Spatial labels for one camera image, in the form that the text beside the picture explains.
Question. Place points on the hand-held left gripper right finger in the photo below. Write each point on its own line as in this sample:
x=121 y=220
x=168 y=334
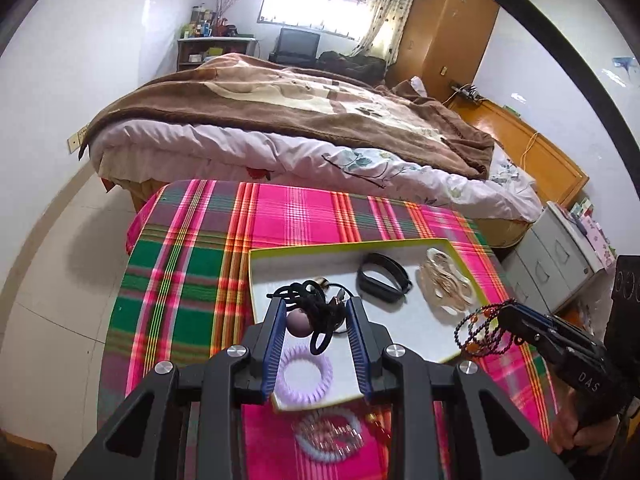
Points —
x=360 y=355

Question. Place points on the translucent beige hair claw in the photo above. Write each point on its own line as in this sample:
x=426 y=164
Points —
x=440 y=280

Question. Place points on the person's right hand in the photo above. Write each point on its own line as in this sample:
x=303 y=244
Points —
x=565 y=432

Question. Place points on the small desk shelf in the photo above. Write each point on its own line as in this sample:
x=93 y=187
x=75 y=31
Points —
x=200 y=52

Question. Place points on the brown fleece blanket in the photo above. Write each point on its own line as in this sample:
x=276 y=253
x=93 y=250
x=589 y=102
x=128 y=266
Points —
x=250 y=105

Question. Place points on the wooden headboard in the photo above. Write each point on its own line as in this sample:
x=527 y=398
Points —
x=525 y=140

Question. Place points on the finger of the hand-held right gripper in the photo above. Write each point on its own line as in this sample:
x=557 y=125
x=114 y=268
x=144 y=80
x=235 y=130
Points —
x=535 y=335
x=540 y=316

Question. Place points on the floral printed box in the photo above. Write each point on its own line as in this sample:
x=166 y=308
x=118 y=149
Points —
x=597 y=242

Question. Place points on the black smart band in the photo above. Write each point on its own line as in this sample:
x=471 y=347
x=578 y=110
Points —
x=371 y=286

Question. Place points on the patterned curtain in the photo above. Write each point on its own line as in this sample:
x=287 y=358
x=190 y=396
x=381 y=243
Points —
x=385 y=5

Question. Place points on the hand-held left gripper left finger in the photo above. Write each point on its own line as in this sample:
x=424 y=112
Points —
x=272 y=355

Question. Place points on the yellow-green shallow box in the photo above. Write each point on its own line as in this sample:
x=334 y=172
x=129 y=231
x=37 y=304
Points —
x=400 y=325

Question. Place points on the brown wooden object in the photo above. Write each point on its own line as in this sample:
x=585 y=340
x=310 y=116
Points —
x=25 y=457

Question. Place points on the grey drawer cabinet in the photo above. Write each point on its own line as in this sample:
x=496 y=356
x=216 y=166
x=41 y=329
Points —
x=545 y=260

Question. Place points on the group of bottles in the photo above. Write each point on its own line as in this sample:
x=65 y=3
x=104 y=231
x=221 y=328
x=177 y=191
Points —
x=197 y=25

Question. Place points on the pink green plaid tablecloth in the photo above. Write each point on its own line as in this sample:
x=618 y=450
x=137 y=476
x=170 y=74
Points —
x=190 y=270

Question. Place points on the white floral quilt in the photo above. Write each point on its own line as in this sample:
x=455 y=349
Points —
x=225 y=150

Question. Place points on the wooden wardrobe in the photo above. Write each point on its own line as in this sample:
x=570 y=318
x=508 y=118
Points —
x=445 y=25

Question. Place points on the black office chair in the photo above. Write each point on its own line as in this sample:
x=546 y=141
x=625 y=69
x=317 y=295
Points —
x=297 y=45

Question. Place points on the dark brown cloth pile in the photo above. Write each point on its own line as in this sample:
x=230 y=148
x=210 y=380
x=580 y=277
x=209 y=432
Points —
x=350 y=62

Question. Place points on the wall socket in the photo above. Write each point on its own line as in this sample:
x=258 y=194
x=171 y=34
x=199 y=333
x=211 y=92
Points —
x=77 y=141

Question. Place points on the power strip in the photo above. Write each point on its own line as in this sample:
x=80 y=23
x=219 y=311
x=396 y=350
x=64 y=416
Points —
x=466 y=92

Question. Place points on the blue wall sticker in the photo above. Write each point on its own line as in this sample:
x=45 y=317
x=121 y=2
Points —
x=624 y=61

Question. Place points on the window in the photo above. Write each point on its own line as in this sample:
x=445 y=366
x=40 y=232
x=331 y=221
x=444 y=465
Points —
x=310 y=10

